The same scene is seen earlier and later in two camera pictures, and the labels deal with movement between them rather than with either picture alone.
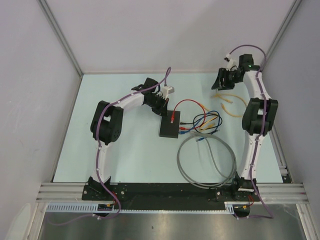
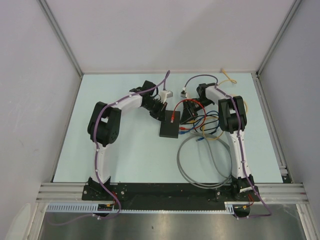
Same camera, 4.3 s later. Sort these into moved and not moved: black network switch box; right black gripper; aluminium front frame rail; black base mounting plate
Moved: right black gripper
Not moved: black base mounting plate; black network switch box; aluminium front frame rail
